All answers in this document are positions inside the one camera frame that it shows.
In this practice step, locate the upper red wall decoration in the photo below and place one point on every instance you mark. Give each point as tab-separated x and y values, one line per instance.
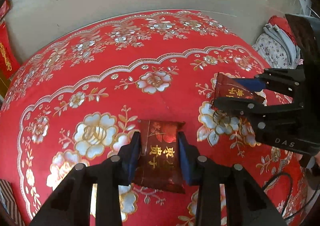
4	9

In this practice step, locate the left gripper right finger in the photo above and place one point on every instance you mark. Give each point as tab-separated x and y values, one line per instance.
246	202

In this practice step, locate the striped white storage box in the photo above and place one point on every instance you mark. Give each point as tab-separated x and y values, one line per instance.
9	204

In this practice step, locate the red paper wall decoration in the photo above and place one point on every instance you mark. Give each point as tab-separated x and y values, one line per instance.
9	64

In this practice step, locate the person's right hand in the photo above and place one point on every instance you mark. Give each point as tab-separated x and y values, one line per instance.
311	164

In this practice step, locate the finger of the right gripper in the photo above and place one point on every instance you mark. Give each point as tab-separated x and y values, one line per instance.
244	107
252	84

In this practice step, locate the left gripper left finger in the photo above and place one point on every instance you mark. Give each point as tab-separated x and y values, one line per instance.
70	202

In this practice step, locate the dark red gold packet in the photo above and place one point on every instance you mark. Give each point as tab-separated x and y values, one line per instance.
230	88

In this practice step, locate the floral cushion stack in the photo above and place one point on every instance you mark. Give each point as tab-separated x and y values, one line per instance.
277	45

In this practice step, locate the red floral tablecloth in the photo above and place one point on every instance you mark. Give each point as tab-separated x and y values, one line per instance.
83	96

